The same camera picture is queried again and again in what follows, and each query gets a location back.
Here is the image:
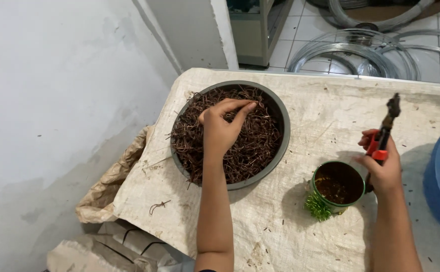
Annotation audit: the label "person's left hand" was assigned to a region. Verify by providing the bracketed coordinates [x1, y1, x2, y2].
[198, 98, 258, 159]

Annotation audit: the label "person's right hand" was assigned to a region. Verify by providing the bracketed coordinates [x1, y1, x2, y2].
[353, 129, 403, 197]

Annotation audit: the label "red-handled pliers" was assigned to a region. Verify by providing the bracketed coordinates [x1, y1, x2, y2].
[364, 93, 402, 194]

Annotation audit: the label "green round tin can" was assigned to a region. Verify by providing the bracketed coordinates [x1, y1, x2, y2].
[310, 160, 366, 215]

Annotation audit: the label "white woven sack cloth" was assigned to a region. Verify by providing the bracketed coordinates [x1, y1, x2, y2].
[113, 68, 440, 272]

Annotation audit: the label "green tinsel tuft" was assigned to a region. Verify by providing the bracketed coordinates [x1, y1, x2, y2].
[304, 192, 334, 222]

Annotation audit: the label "grey metal bowl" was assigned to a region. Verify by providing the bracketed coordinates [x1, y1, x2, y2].
[170, 80, 291, 191]

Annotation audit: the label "glass display cabinet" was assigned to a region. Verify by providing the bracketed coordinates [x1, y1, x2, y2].
[226, 0, 294, 68]

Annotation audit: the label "beige sack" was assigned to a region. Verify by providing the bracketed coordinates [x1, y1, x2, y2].
[75, 125, 155, 224]

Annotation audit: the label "beige sacks with black stripes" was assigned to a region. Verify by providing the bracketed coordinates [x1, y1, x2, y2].
[46, 220, 196, 272]

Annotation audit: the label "coil of silver wire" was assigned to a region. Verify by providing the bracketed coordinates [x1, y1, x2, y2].
[287, 28, 440, 81]

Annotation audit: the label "heap of brown wire pieces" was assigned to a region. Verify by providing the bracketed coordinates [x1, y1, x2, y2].
[166, 86, 283, 186]

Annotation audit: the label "large grey wire coil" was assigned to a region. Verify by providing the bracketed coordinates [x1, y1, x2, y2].
[306, 0, 437, 32]

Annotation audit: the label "loose brown wire piece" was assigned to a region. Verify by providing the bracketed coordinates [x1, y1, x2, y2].
[149, 200, 171, 215]

